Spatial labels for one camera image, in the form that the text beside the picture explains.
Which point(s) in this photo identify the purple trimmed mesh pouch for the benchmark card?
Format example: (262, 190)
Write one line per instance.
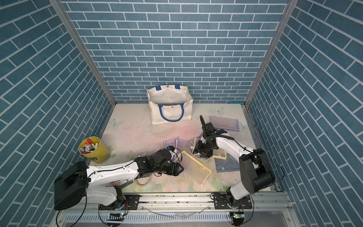
(180, 144)

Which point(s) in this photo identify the clear tape roll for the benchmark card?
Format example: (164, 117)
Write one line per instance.
(143, 182)

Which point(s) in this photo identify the yellow trimmed mesh pouch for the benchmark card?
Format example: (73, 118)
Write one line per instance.
(195, 169)
(217, 153)

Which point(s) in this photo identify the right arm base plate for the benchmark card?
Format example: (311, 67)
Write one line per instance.
(223, 201)

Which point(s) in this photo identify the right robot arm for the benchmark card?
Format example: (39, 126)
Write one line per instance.
(256, 171)

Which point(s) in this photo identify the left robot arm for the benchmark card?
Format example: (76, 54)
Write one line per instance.
(103, 184)

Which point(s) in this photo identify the white canvas tote bag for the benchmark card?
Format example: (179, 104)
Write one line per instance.
(170, 104)

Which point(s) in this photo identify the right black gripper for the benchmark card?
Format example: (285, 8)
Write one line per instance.
(198, 146)

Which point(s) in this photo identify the blue mesh pouch right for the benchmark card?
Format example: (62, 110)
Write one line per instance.
(228, 165)

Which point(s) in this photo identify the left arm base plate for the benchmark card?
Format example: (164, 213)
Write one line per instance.
(129, 202)

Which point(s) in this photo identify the yellow cup with markers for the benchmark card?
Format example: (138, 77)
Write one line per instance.
(94, 149)

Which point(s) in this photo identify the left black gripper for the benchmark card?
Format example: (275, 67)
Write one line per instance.
(176, 168)

